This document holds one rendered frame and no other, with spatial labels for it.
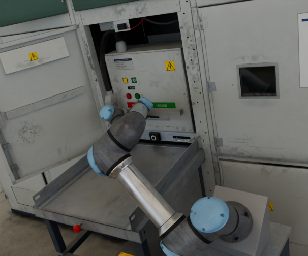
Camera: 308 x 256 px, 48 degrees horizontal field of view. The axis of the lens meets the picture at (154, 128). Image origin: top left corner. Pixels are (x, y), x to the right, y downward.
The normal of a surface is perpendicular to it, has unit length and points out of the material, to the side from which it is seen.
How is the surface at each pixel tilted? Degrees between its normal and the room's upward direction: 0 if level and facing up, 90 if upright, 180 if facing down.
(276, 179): 90
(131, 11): 90
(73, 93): 90
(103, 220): 0
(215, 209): 40
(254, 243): 45
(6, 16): 90
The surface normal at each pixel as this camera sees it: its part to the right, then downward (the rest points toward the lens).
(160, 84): -0.48, 0.43
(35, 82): 0.54, 0.23
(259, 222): -0.56, -0.33
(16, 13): 0.25, 0.34
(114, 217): -0.19, -0.90
